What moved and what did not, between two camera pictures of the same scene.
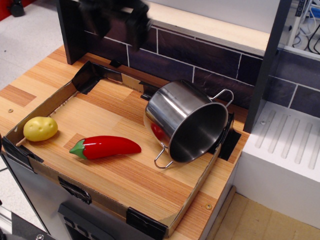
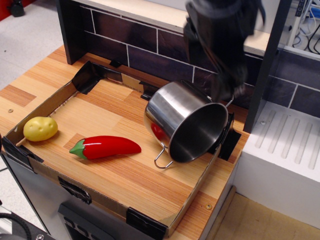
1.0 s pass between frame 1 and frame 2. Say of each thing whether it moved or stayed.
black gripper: moved
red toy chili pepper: stayed
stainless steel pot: stayed
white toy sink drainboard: stayed
